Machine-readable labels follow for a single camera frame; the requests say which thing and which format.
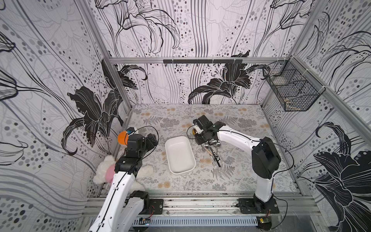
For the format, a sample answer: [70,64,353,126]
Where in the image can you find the black handled spoon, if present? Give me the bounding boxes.
[210,146,221,167]

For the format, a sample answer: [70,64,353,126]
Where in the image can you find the white rectangular storage box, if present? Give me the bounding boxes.
[165,136,196,175]

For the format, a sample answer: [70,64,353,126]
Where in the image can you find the white Doraemon handle spoon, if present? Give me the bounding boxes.
[202,142,214,157]

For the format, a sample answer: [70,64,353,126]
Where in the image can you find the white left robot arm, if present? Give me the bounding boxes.
[88,133,158,232]

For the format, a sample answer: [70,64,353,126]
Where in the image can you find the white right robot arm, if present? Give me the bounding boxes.
[192,116,281,203]

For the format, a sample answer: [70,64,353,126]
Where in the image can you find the orange plush toy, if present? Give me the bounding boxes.
[117,130,128,146]

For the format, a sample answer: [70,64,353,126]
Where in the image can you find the white pink plush toy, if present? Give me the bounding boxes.
[93,155,154,193]

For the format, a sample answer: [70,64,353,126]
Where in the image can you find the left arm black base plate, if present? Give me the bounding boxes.
[139,199,164,216]

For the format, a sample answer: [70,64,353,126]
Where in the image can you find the black bar on rail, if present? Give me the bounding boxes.
[163,59,243,64]

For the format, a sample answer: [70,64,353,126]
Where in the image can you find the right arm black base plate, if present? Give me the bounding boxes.
[236,196,280,214]

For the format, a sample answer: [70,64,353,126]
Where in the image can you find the white slotted cable duct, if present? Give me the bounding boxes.
[132,216,258,227]

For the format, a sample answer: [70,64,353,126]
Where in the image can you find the black wire basket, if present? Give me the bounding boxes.
[263,60,326,112]

